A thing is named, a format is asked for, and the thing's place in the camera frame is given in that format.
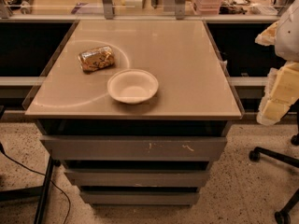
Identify white paper bowl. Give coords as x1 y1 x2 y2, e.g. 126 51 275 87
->
107 69 159 105

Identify dark objects on shelf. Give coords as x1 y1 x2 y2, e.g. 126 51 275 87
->
7 0 34 14

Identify grey top drawer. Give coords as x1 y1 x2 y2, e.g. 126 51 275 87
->
41 135 227 161

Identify grey metal post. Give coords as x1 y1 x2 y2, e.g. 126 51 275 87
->
102 0 114 20
175 0 186 20

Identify grey metal post left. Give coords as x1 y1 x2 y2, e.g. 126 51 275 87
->
102 0 114 20

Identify grey middle drawer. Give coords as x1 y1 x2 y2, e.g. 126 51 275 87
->
64 170 209 188

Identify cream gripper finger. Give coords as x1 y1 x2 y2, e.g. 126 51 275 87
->
255 21 278 46
256 61 299 126

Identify black office chair base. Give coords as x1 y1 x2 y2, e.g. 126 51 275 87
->
244 134 299 224

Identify grey bottom drawer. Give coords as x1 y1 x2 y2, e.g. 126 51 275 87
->
80 192 199 205

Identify black table leg frame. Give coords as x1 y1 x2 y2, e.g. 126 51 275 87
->
0 157 57 224

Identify black floor cable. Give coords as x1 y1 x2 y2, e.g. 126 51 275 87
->
0 142 72 224

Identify grey metal post right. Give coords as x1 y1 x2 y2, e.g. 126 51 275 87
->
175 0 186 20

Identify wrapped snack package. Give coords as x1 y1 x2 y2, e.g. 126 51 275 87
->
78 46 115 73

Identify grey drawer cabinet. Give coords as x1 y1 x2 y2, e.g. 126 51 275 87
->
26 20 243 194

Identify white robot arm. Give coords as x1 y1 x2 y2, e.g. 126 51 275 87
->
255 0 299 125

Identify grey drawer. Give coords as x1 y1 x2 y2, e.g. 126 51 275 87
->
64 170 209 188
80 192 199 205
41 135 227 161

